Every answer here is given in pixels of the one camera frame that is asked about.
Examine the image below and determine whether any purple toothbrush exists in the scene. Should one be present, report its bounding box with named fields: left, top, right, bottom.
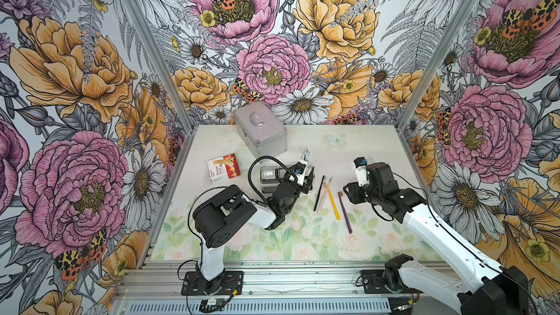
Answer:
left=338, top=191, right=353, bottom=235

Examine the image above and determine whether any yellow toothbrush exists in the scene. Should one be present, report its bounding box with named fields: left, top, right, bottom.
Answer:
left=325, top=184, right=341, bottom=221

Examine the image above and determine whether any pink toothbrush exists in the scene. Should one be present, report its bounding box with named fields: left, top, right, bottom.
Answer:
left=316, top=177, right=332, bottom=213

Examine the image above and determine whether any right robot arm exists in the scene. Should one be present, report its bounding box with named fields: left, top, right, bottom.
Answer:
left=344, top=157, right=532, bottom=314

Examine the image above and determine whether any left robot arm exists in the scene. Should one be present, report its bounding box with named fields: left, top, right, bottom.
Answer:
left=192, top=168, right=314, bottom=281

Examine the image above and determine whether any black toothbrush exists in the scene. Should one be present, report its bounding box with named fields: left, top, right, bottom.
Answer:
left=313, top=175, right=325, bottom=212

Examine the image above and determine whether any cream toothbrush holder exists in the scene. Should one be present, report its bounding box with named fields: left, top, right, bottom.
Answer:
left=260, top=166, right=286, bottom=195

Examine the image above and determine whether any clear cup left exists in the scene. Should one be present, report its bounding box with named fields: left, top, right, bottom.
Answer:
left=259, top=166, right=278, bottom=185

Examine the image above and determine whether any silver aluminium case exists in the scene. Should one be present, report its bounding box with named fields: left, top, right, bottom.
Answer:
left=233, top=101, right=287, bottom=158

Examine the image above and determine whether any red white small box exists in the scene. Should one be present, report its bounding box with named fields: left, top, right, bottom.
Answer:
left=207, top=154, right=241, bottom=183

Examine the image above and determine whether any green circuit board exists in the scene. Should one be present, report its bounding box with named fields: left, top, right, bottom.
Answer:
left=198, top=298, right=223, bottom=314

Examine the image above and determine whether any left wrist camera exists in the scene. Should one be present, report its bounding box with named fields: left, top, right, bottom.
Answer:
left=293, top=160, right=308, bottom=186

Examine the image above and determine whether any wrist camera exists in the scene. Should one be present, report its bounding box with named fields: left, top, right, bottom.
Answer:
left=353, top=157, right=369, bottom=187
left=293, top=160, right=308, bottom=186

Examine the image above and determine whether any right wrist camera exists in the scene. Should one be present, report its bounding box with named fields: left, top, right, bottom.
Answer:
left=353, top=157, right=369, bottom=187

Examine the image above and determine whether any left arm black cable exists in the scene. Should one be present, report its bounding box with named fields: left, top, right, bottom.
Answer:
left=176, top=155, right=300, bottom=281

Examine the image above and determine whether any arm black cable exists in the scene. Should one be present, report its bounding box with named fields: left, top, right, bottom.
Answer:
left=176, top=155, right=300, bottom=281
left=393, top=170, right=543, bottom=315

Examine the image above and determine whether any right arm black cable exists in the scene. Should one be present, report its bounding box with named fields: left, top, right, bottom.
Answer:
left=393, top=170, right=543, bottom=315

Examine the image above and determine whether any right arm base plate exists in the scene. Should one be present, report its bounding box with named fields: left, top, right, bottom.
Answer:
left=354, top=270, right=416, bottom=295

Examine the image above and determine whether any aluminium front rail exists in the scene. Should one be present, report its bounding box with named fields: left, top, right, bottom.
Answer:
left=110, top=261, right=420, bottom=314

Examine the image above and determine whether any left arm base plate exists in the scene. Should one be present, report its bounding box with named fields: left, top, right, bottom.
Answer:
left=181, top=271, right=244, bottom=296

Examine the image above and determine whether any aluminium corner post left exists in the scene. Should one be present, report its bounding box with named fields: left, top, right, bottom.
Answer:
left=121, top=0, right=196, bottom=136

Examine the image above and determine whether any aluminium corner post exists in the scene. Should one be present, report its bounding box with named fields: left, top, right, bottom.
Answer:
left=121, top=0, right=196, bottom=136
left=396, top=0, right=479, bottom=132

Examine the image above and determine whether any aluminium corner post right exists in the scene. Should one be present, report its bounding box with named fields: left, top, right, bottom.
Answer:
left=396, top=0, right=479, bottom=132

